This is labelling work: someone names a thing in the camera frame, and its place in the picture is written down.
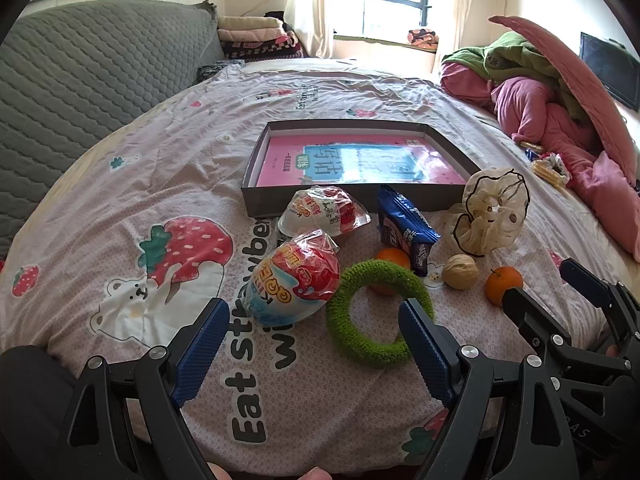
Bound dark patterned folded blanket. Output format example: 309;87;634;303
222;40;307;62

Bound blue snack packet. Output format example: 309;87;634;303
375;184;442;277

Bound person's left hand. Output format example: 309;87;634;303
207;462;331;480

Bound red clear snack packet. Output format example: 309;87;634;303
276;186;372;241

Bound cream folded blanket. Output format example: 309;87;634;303
218;16;283;31

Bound cream scrunchie with black cord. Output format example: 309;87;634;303
446;167;531;257

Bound white orange snack bag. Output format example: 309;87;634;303
248;230;343;326

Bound green garment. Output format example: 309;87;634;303
452;31;591;121

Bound grey shallow cardboard box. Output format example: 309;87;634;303
241;120;483;218

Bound black television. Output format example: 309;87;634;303
580;32;640;111

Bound black cloth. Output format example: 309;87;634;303
262;10;296;31

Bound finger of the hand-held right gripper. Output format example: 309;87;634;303
559;258;640;341
501;286;575;362

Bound grey quilted headboard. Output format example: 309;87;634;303
0;0;226;261

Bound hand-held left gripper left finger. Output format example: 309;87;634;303
55;297;231;480

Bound blue patterned cloth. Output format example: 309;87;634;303
197;60;246;83

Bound green fuzzy ring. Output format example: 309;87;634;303
326;259;436;365

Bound walnut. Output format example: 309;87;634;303
442;254;478;290

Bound pink quilted blanket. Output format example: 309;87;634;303
489;15;638;186

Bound orange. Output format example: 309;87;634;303
484;266;524;307
369;247;412;295

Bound snack packets by blankets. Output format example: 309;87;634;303
532;160;563;186

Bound snack wrappers by quilt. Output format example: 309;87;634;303
542;152;572;186

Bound magenta fleece blanket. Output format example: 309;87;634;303
440;60;640;261

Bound pink book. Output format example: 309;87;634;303
257;132;468;188

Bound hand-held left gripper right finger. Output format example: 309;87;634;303
397;297;596;480

